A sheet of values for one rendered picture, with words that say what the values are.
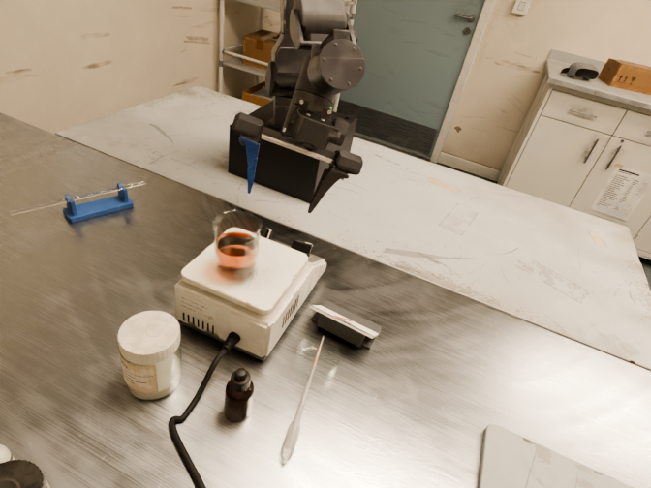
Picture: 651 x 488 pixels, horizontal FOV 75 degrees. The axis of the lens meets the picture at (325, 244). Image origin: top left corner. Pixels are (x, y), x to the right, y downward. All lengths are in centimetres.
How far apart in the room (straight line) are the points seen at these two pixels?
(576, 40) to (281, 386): 306
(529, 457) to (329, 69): 49
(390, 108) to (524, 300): 286
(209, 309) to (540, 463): 40
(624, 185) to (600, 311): 218
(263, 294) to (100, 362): 20
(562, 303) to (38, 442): 74
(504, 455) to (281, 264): 33
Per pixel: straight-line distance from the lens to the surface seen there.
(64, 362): 57
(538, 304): 78
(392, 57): 344
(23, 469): 44
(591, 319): 82
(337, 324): 56
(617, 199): 303
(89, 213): 77
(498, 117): 342
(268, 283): 51
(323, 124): 54
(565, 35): 333
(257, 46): 279
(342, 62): 54
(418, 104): 345
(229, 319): 51
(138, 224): 75
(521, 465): 55
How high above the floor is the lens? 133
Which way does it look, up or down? 36 degrees down
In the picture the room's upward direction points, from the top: 12 degrees clockwise
